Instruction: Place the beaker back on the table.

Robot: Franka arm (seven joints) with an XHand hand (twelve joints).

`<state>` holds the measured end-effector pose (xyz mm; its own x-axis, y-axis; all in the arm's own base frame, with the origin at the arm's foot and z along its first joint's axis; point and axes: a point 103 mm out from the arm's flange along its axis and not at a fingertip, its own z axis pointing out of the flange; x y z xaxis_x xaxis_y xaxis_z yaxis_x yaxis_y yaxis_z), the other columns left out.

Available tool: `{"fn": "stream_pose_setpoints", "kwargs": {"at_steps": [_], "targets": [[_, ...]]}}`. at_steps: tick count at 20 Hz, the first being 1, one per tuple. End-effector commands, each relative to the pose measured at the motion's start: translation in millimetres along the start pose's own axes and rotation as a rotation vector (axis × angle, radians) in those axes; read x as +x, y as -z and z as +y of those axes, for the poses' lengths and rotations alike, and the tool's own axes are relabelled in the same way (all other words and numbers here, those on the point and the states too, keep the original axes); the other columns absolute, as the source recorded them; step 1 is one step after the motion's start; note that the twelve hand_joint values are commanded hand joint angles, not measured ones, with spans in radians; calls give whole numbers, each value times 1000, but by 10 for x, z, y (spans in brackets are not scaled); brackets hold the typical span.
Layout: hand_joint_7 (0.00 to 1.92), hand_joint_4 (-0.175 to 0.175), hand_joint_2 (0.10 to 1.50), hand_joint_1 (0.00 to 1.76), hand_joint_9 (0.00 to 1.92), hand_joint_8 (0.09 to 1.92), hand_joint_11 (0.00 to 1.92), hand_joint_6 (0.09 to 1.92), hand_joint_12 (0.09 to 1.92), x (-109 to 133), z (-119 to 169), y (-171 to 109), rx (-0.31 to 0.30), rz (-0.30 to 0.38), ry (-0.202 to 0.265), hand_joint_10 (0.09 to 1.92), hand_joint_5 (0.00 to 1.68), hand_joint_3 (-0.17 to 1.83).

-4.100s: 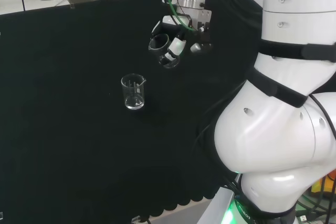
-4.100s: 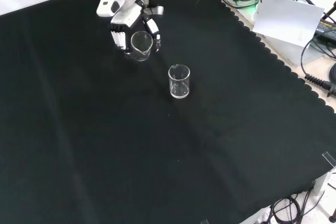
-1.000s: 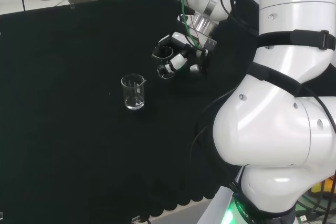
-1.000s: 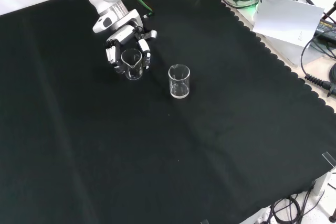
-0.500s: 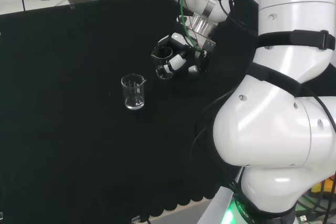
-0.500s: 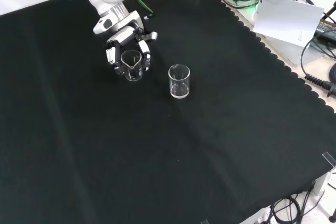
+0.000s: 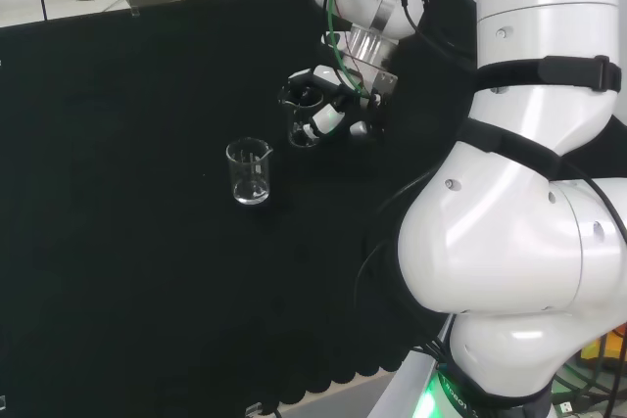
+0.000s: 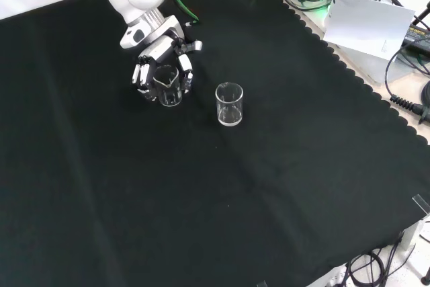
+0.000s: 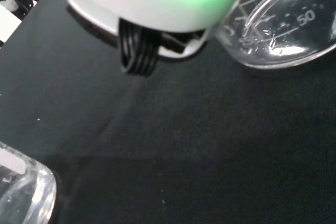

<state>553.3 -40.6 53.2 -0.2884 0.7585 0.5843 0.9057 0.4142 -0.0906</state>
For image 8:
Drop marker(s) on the black power adapter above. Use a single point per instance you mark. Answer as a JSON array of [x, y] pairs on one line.
[[416, 36]]

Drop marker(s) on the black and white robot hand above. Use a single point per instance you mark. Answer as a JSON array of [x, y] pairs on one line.
[[158, 51]]

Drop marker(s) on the black bench cloth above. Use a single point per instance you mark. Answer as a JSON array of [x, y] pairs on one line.
[[201, 166]]

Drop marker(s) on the pale board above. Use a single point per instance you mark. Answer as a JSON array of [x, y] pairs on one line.
[[369, 28]]

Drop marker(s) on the large clear glass beaker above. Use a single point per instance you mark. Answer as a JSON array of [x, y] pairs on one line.
[[229, 104]]

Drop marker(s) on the grey metal table leg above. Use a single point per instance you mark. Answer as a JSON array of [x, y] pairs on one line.
[[410, 236]]

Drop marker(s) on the clear tape strip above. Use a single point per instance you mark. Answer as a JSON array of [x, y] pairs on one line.
[[421, 203]]

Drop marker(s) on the small clear glass beaker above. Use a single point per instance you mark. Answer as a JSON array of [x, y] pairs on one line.
[[168, 86]]

